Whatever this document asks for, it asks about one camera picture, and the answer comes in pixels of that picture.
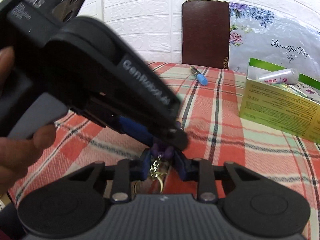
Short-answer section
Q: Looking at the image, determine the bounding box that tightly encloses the purple keychain with gold ring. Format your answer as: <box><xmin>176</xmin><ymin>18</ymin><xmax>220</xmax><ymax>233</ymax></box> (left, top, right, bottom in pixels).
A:
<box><xmin>132</xmin><ymin>121</ymin><xmax>182</xmax><ymax>195</ymax></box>

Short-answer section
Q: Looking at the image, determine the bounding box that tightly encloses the marker with blue cap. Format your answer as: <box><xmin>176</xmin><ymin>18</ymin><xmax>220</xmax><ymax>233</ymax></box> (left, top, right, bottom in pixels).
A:
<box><xmin>190</xmin><ymin>66</ymin><xmax>208</xmax><ymax>86</ymax></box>

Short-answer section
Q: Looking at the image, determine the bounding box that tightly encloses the person's left hand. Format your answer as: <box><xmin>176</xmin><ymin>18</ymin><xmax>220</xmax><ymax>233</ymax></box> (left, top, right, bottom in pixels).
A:
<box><xmin>0</xmin><ymin>45</ymin><xmax>57</xmax><ymax>193</ymax></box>

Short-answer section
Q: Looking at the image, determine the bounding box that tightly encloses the red plaid bedsheet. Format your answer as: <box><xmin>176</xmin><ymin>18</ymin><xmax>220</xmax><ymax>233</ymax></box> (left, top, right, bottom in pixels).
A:
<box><xmin>9</xmin><ymin>62</ymin><xmax>319</xmax><ymax>239</ymax></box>

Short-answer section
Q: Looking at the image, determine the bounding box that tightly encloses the green cardboard box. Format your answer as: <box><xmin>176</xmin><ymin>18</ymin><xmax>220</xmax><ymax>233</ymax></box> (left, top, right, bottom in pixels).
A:
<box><xmin>239</xmin><ymin>58</ymin><xmax>319</xmax><ymax>143</ymax></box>

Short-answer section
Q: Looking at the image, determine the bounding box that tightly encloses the white plastic tube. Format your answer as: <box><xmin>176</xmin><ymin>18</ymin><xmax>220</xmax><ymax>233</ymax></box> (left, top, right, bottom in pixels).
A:
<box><xmin>255</xmin><ymin>68</ymin><xmax>300</xmax><ymax>85</ymax></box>

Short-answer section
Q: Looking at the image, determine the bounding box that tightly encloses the floral white pillow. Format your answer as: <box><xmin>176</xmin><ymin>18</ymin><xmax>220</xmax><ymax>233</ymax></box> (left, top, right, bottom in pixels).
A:
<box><xmin>228</xmin><ymin>3</ymin><xmax>319</xmax><ymax>80</ymax></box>

